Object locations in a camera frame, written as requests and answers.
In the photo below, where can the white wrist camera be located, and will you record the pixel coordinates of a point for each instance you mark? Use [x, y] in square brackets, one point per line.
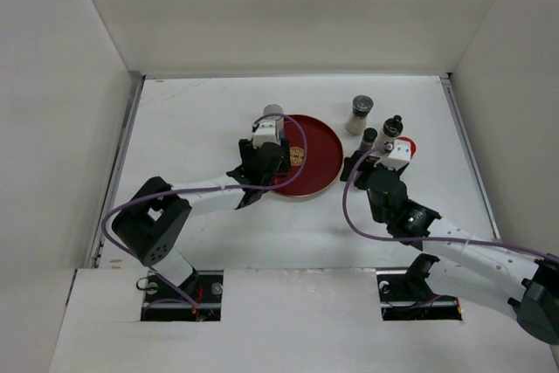
[399, 157]
[265, 131]

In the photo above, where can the red-capped seasoning jar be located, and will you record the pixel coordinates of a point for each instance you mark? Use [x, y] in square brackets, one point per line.
[411, 142]

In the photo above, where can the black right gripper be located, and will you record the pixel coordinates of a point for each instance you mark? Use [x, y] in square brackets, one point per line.
[367, 166]

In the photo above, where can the black-top salt grinder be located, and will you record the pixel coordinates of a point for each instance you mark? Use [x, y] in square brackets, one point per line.
[357, 121]

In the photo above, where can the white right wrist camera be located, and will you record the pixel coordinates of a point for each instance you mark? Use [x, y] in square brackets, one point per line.
[399, 157]

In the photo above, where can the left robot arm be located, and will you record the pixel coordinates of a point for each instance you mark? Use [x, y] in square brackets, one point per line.
[150, 227]

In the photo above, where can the silver-capped blue-label bottle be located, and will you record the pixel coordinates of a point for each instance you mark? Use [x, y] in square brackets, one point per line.
[276, 112]

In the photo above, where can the round red lacquer tray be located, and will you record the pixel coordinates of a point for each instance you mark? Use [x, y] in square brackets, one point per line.
[314, 167]

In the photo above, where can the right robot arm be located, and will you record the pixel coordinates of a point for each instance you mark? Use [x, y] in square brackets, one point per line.
[513, 280]

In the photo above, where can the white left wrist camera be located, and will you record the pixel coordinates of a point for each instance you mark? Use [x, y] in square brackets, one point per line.
[265, 131]

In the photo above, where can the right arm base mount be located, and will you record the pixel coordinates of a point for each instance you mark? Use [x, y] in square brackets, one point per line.
[403, 298]

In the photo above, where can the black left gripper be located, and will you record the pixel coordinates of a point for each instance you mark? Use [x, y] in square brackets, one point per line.
[248, 151]

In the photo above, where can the dark brown sauce bottle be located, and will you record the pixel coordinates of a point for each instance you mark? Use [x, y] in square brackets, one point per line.
[369, 136]

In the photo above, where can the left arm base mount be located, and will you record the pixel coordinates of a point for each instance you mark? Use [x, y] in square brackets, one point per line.
[161, 303]

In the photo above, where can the black-capped white bottle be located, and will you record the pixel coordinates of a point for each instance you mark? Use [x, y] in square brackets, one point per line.
[392, 128]

